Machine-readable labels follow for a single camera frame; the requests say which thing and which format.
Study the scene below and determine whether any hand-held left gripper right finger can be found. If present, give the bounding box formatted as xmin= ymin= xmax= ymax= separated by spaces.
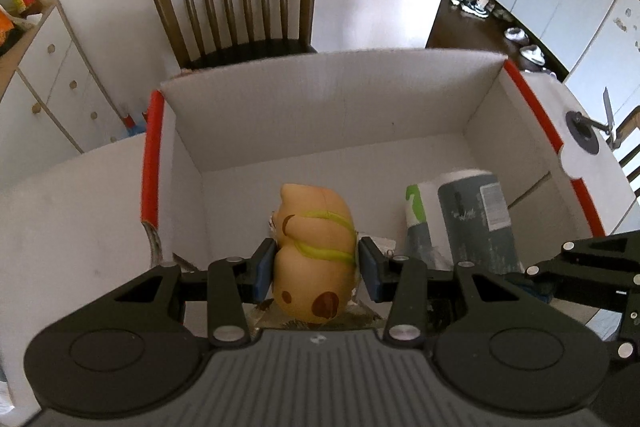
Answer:
xmin=359 ymin=236 xmax=566 ymax=343

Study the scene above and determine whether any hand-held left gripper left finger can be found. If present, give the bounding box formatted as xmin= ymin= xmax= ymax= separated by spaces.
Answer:
xmin=75 ymin=237 xmax=278 ymax=348

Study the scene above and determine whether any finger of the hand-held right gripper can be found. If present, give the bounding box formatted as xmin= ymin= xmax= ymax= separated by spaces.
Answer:
xmin=522 ymin=231 xmax=640 ymax=309
xmin=619 ymin=307 xmax=640 ymax=359

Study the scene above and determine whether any yellow squishy animal toy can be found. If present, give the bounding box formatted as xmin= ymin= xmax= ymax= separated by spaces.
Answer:
xmin=270 ymin=183 xmax=360 ymax=323

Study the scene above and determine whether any grey-green cylindrical packet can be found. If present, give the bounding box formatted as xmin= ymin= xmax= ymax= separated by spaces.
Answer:
xmin=404 ymin=168 xmax=527 ymax=275

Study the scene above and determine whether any red cardboard box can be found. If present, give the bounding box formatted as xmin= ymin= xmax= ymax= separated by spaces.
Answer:
xmin=140 ymin=48 xmax=608 ymax=333

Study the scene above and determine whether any brown wooden slat-back chair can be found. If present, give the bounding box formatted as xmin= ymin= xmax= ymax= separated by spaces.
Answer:
xmin=612 ymin=104 xmax=640 ymax=208

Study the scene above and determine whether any black round table socket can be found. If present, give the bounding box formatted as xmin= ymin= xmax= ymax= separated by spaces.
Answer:
xmin=565 ymin=111 xmax=600 ymax=156

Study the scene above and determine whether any grey card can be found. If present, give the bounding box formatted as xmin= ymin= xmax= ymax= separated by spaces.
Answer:
xmin=602 ymin=87 xmax=617 ymax=142

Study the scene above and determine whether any sticker-covered white cabinet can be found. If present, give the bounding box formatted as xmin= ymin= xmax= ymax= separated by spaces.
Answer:
xmin=565 ymin=0 xmax=640 ymax=118

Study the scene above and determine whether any white drawer cabinet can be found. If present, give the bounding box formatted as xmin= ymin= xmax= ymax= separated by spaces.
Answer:
xmin=0 ymin=0 xmax=151 ymax=158

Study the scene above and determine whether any orange snack bag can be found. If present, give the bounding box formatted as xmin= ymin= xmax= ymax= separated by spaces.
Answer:
xmin=0 ymin=4 xmax=16 ymax=48

